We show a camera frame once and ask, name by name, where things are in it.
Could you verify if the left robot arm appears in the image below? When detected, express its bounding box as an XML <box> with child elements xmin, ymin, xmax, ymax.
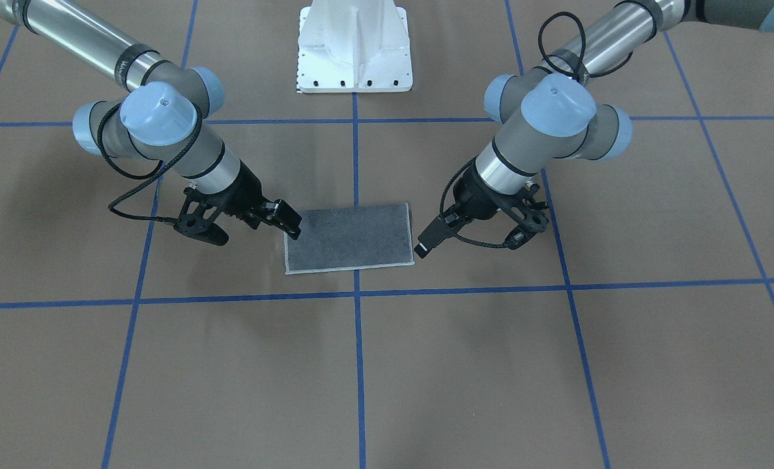
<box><xmin>414</xmin><ymin>1</ymin><xmax>774</xmax><ymax>258</ymax></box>

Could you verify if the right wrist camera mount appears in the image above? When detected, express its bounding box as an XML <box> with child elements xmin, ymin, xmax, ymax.
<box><xmin>173</xmin><ymin>186</ymin><xmax>229</xmax><ymax>246</ymax></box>

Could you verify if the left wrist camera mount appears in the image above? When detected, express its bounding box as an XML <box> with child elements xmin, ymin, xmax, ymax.
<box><xmin>500</xmin><ymin>183</ymin><xmax>549</xmax><ymax>250</ymax></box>

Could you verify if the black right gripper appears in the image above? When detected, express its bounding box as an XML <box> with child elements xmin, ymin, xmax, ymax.
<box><xmin>223</xmin><ymin>163</ymin><xmax>302</xmax><ymax>240</ymax></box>

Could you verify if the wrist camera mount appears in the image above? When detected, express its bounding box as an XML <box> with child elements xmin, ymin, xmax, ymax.
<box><xmin>500</xmin><ymin>183</ymin><xmax>549</xmax><ymax>250</ymax></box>
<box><xmin>173</xmin><ymin>186</ymin><xmax>229</xmax><ymax>246</ymax></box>

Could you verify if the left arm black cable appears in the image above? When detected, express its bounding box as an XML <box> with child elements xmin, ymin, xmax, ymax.
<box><xmin>439</xmin><ymin>11</ymin><xmax>632</xmax><ymax>249</ymax></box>

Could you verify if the pink and grey towel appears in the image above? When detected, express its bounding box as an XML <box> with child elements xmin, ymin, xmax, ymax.
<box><xmin>285</xmin><ymin>203</ymin><xmax>416</xmax><ymax>274</ymax></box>

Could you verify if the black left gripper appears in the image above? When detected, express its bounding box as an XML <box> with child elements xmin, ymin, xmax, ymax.
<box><xmin>414</xmin><ymin>163</ymin><xmax>503</xmax><ymax>259</ymax></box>

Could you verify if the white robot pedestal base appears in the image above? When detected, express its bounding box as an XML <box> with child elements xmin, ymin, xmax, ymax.
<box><xmin>296</xmin><ymin>1</ymin><xmax>414</xmax><ymax>93</ymax></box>

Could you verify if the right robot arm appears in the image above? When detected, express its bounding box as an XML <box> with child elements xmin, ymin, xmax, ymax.
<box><xmin>0</xmin><ymin>1</ymin><xmax>302</xmax><ymax>246</ymax></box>

